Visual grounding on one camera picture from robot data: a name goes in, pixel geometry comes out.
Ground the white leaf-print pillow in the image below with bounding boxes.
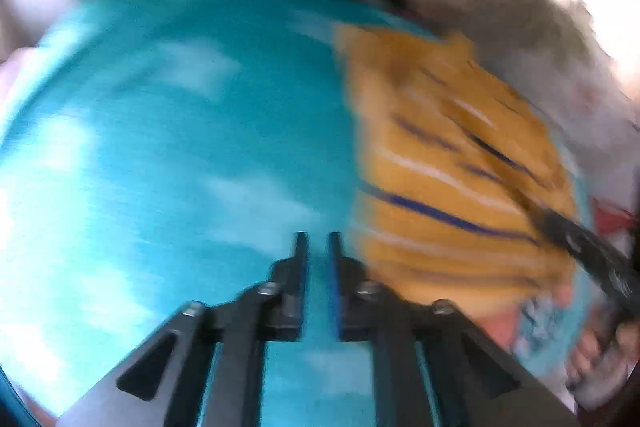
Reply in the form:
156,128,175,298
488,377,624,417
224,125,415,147
495,0,640,218

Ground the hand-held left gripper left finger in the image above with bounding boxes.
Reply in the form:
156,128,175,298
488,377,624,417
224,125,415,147
57,232,309,427

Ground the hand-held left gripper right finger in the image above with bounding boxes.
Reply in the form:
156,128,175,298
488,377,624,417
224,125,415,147
327,231,578,427

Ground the yellow striped sweater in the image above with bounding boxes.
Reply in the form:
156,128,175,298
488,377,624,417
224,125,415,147
334,26,587,324

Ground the person's right hand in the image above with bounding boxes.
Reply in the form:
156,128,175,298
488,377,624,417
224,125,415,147
565,321,638,400

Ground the teal star-print blanket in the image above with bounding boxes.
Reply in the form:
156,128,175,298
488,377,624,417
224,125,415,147
0,0,596,427

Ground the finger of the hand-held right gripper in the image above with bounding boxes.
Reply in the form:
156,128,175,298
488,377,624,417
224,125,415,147
525,206,591,258

